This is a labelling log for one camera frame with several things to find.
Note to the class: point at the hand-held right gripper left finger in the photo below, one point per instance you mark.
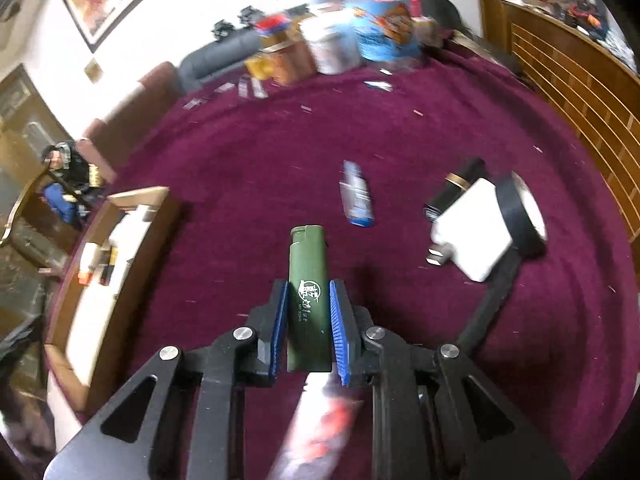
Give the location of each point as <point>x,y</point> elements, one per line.
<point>277,330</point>

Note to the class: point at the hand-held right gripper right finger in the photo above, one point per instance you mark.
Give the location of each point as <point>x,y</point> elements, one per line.
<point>342,335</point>

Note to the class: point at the green lighter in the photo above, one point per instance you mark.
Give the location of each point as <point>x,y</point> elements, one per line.
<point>307,285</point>

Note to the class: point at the wooden tray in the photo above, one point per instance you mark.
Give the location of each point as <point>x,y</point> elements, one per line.
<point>100,310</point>

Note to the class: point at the orange white packet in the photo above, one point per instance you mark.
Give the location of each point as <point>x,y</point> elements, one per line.
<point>315,425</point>

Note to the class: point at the blue white small object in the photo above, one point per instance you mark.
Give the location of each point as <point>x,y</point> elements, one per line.
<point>356,195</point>

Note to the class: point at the white power adapter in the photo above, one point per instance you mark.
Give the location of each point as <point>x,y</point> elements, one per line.
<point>475,230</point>

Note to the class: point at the black cylinder gold band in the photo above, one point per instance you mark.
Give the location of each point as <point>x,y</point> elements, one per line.
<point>462,175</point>

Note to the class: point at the small orange item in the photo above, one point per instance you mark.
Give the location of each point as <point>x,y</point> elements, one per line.
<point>86,267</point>

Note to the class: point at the black tape roll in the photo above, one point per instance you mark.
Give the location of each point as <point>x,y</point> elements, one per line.
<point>515,220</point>

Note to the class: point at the metal tweezers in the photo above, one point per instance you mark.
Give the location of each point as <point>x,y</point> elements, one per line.
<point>250,87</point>

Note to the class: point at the small blue lighter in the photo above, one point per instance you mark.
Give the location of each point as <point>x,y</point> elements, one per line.
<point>378,85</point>

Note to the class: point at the amber plastic jar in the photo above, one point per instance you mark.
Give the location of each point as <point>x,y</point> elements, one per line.
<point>292,65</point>

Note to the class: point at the maroon armchair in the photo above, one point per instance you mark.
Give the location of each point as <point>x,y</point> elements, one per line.
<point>155,85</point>

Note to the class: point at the dark sofa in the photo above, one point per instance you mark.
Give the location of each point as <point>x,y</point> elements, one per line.
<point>215,60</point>

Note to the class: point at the white labelled jar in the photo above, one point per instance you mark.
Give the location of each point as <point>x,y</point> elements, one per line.
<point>330,45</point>

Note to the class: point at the red lid jar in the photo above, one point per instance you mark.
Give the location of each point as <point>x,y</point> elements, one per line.
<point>273,25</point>

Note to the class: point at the large cartoon label jar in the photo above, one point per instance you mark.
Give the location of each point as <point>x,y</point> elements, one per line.
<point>380,30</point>

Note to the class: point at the cream tape roll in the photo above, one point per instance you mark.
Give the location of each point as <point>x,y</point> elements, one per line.
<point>426,30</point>

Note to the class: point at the wooden brick pattern counter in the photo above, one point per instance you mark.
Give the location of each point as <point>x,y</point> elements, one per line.
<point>575,90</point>

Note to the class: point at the black chair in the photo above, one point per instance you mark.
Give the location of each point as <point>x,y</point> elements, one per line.
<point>445,7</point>

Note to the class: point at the pile of counter clutter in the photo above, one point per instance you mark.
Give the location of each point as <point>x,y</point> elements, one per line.
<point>585,10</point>

